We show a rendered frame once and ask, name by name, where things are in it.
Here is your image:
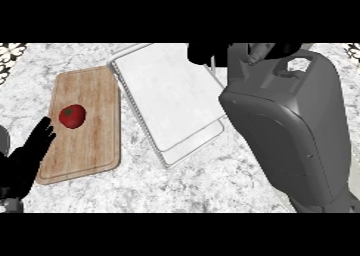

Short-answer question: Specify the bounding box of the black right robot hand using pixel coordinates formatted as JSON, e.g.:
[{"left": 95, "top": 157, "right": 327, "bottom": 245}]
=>
[{"left": 188, "top": 42, "right": 305, "bottom": 66}]

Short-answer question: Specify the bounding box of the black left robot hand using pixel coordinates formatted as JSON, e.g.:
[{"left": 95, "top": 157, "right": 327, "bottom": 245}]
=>
[{"left": 0, "top": 116, "right": 58, "bottom": 205}]

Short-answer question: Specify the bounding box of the white tiered shelf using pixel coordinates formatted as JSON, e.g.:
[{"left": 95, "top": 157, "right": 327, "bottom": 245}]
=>
[{"left": 107, "top": 43, "right": 229, "bottom": 170}]

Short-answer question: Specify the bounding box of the wooden cutting board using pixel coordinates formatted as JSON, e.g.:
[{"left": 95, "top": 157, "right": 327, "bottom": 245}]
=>
[{"left": 34, "top": 65, "right": 124, "bottom": 186}]

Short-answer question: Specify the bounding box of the red tomato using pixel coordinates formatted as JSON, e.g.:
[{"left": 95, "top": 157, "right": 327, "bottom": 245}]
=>
[{"left": 58, "top": 103, "right": 89, "bottom": 130}]

